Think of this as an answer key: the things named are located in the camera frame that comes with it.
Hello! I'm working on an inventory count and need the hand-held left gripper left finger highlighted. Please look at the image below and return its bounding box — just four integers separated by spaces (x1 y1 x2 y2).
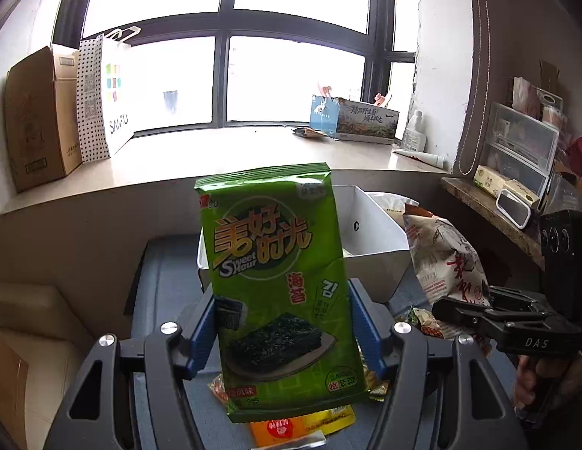
51 288 221 450

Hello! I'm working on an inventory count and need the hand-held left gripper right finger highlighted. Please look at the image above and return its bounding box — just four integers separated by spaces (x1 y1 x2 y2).
348 279 528 450

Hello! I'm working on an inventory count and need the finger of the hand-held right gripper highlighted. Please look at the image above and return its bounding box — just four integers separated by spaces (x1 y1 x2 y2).
488 285 554 312
432 296 512 338

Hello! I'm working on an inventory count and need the large white snack bag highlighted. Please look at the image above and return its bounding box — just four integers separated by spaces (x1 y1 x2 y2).
402 204 491 310

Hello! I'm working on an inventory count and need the green seaweed snack packet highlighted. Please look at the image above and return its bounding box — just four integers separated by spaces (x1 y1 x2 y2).
194 163 370 425

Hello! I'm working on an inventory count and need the white cardboard box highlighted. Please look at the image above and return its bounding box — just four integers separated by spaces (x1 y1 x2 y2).
197 185 411 291

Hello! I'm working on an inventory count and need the person's right hand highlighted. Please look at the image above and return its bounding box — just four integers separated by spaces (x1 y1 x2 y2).
513 355 582 411

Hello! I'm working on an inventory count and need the small colourful snack packet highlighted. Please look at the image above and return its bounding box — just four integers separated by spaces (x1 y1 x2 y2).
403 307 445 341

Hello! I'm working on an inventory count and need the small pale yellow snack packet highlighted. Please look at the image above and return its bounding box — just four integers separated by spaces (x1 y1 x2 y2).
361 368 391 402

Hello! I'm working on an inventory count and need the orange and white snack packet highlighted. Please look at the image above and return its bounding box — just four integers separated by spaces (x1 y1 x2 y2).
208 374 232 408

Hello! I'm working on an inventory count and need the white framed mirror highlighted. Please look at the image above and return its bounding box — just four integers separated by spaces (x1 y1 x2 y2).
496 188 535 230

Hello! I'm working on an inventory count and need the brown stone shelf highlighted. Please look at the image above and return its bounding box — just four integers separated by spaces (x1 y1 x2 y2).
441 177 545 256

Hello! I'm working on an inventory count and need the yellow tissue pack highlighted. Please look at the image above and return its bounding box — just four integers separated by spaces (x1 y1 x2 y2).
474 165 513 198

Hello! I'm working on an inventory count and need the red packet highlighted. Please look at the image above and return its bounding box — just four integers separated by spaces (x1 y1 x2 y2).
565 135 582 170

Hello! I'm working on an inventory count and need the clear plastic drawer unit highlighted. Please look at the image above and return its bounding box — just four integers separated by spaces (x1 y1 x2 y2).
474 102 560 198

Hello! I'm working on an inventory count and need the white tube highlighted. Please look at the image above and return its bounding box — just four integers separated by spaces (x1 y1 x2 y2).
393 148 445 170

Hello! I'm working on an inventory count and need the blue printed carton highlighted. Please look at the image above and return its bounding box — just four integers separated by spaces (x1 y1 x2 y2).
310 95 400 144

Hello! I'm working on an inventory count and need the white paper shopping bag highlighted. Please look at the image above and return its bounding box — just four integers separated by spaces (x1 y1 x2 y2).
101 28 144 158

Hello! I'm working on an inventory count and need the polka dot paper bag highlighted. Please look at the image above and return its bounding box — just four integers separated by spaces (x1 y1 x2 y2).
76 37 111 164

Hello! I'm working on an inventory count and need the brown cardboard box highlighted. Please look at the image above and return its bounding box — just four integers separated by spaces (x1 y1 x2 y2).
4 44 83 193

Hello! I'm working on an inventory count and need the white pull cord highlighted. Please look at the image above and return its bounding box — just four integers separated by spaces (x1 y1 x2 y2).
455 0 489 175

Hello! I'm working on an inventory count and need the black window frame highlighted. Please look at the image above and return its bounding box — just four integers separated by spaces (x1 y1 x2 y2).
51 0 419 128

